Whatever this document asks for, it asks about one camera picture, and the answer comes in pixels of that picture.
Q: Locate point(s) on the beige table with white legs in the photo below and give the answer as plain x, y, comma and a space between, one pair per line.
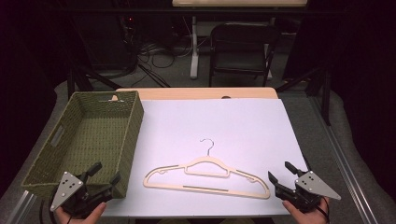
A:
194, 46

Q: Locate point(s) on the black folding chair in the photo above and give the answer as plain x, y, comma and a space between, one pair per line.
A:
243, 34

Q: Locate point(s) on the white table sheet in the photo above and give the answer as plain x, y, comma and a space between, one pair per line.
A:
218, 124

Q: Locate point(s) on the green woven basket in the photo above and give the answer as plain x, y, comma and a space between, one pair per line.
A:
93, 133

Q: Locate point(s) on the person's left hand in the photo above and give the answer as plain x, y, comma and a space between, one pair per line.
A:
90, 217

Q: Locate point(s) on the aluminium rail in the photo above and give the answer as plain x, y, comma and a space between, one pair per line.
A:
342, 161
21, 207

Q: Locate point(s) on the black metal stand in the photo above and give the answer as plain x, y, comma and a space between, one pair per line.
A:
326, 93
71, 81

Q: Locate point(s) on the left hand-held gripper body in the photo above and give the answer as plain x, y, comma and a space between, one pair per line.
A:
67, 189

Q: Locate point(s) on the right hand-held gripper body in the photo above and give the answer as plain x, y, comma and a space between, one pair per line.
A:
313, 185

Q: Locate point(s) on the person's right hand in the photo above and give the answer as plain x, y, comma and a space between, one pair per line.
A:
306, 218

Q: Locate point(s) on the beige clothes hanger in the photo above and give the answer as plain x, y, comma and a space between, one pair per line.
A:
205, 188

